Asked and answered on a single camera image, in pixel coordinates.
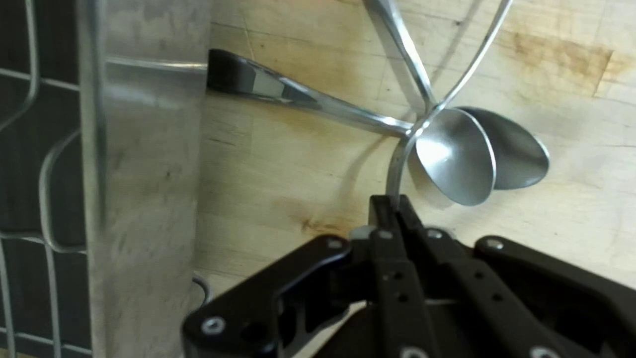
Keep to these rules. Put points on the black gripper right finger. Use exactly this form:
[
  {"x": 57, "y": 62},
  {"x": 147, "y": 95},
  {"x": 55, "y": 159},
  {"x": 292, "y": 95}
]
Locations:
[{"x": 517, "y": 298}]

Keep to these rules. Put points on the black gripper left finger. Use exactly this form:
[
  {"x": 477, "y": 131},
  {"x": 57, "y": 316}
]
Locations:
[{"x": 304, "y": 290}]

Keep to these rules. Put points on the silver metal spoon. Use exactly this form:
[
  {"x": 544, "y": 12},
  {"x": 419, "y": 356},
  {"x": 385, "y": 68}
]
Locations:
[
  {"x": 457, "y": 159},
  {"x": 523, "y": 155},
  {"x": 397, "y": 165}
]

